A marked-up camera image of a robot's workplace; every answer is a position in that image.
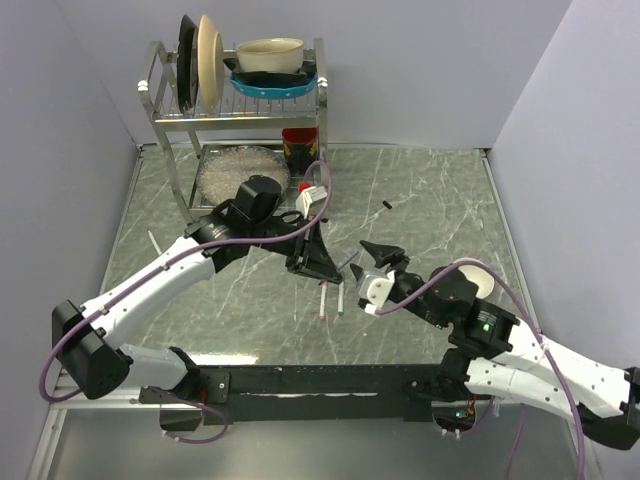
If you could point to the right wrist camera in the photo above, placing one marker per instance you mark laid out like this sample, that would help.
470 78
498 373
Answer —
374 288

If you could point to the green white marker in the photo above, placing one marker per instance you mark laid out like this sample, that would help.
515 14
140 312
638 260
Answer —
341 299

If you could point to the black plate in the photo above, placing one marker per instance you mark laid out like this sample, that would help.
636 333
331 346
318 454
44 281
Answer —
187 64

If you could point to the black dish under bowl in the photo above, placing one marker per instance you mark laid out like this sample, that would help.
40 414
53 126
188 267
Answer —
264 79

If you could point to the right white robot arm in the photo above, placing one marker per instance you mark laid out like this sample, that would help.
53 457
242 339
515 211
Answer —
496 353

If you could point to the speckled glass plate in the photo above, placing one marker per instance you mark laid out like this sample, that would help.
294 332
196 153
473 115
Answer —
221 172

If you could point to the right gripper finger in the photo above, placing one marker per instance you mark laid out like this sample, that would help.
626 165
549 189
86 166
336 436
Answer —
359 276
385 255

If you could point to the beige plate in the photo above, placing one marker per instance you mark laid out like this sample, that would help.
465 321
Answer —
211 66

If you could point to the black base beam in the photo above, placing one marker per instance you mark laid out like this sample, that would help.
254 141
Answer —
320 392

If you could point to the white red small bowl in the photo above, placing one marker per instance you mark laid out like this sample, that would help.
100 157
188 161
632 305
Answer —
477 275

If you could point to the red white marker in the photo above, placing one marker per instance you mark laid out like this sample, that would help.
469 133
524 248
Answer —
323 301

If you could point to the steel dish rack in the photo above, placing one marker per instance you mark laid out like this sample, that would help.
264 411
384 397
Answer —
236 119

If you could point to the blue dotted dish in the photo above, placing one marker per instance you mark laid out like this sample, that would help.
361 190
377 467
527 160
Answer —
274 93

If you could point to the black tipped white marker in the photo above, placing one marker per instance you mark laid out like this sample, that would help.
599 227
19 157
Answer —
154 243

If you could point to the aluminium frame rail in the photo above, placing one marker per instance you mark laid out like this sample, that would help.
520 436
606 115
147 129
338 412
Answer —
310 387

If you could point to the purple pen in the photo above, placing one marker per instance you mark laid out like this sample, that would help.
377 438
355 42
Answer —
347 259

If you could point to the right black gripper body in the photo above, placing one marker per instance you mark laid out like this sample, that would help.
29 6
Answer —
409 282

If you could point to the red black cup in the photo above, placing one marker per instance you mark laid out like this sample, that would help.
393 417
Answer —
300 148

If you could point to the cream bowl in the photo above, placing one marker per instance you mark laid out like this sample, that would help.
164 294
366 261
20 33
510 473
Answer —
276 55

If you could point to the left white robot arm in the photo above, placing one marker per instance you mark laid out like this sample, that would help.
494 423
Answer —
91 341

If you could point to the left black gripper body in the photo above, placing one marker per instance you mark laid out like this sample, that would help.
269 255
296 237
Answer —
294 247

